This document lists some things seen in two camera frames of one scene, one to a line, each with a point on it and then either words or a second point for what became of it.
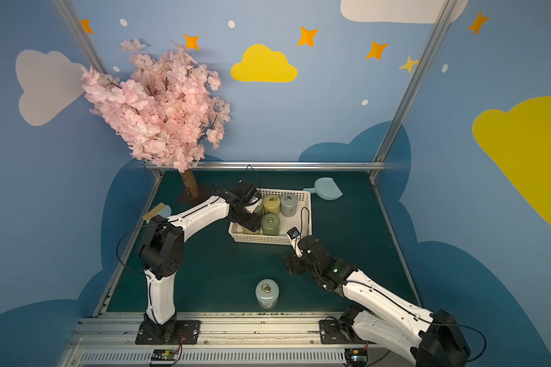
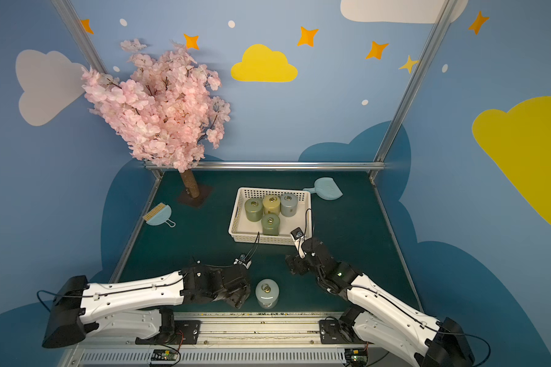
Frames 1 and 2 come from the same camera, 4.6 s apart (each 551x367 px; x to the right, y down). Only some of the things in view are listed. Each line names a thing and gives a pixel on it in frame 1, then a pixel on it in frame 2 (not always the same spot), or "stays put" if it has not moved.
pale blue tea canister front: x=267 y=292 stays put
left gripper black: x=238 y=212 -> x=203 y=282
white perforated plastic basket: x=302 y=220 stays put
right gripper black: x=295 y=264 stays put
